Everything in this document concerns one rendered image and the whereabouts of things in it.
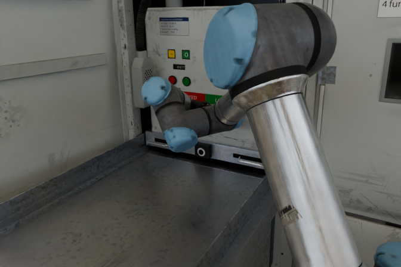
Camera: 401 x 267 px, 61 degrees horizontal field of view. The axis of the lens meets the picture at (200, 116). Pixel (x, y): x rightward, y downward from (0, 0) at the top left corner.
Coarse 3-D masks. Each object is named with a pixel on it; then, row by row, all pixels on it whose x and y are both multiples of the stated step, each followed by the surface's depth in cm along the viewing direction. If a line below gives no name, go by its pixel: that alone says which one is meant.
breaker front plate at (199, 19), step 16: (160, 16) 120; (176, 16) 117; (192, 16) 114; (208, 16) 111; (192, 32) 116; (160, 48) 124; (176, 48) 120; (192, 48) 117; (160, 64) 126; (192, 64) 119; (192, 80) 121; (208, 80) 118; (160, 128) 134; (240, 128) 117; (240, 144) 118; (256, 144) 115
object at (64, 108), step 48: (0, 0) 95; (48, 0) 106; (96, 0) 119; (0, 48) 97; (48, 48) 108; (96, 48) 122; (0, 96) 100; (48, 96) 111; (96, 96) 125; (0, 144) 102; (48, 144) 114; (96, 144) 129; (0, 192) 104
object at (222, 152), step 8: (160, 136) 134; (216, 144) 122; (224, 144) 121; (184, 152) 130; (192, 152) 128; (216, 152) 123; (224, 152) 121; (232, 152) 119; (240, 152) 118; (248, 152) 116; (256, 152) 115; (224, 160) 122; (232, 160) 120; (248, 160) 117; (256, 160) 116
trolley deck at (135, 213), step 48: (96, 192) 106; (144, 192) 106; (192, 192) 105; (240, 192) 105; (0, 240) 84; (48, 240) 84; (96, 240) 84; (144, 240) 83; (192, 240) 83; (240, 240) 83
